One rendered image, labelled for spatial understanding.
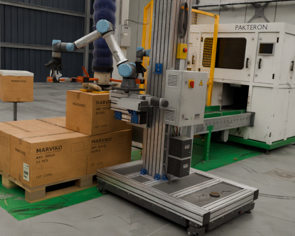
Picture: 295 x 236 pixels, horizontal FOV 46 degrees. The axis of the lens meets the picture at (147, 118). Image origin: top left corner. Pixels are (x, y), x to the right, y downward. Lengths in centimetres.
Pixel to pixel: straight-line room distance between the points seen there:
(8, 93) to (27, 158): 207
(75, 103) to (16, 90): 172
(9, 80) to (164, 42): 265
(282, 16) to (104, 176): 1028
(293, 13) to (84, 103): 999
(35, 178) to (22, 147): 30
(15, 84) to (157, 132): 257
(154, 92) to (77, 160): 99
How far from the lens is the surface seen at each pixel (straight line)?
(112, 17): 364
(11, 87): 516
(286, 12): 1274
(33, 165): 321
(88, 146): 349
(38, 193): 332
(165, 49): 313
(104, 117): 353
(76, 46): 337
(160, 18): 321
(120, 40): 506
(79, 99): 354
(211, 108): 573
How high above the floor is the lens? 130
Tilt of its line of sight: 9 degrees down
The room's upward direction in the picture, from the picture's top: 4 degrees clockwise
